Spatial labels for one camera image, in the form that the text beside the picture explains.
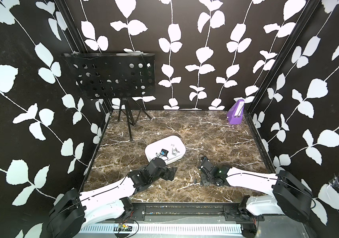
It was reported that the purple stapler box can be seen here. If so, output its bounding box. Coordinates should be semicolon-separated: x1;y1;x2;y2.
227;99;245;125

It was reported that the white ribbed cable duct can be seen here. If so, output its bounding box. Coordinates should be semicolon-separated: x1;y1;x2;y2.
79;224;242;236

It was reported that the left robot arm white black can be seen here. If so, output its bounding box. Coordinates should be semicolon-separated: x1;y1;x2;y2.
46;158;177;238

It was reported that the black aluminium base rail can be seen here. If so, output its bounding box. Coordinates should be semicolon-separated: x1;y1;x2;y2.
59;202;310;238

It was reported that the black music stand tripod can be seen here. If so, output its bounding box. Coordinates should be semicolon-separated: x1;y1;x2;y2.
117;98;152;141

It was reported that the black perforated music stand desk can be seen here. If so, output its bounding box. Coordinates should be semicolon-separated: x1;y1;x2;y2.
61;53;156;99

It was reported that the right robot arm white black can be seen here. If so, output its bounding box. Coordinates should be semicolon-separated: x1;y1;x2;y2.
198;154;316;223

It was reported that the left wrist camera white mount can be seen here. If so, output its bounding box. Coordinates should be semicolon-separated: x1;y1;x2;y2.
158;149;169;161

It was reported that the white plastic storage tray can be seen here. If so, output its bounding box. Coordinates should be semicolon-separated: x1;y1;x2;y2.
145;135;186;165

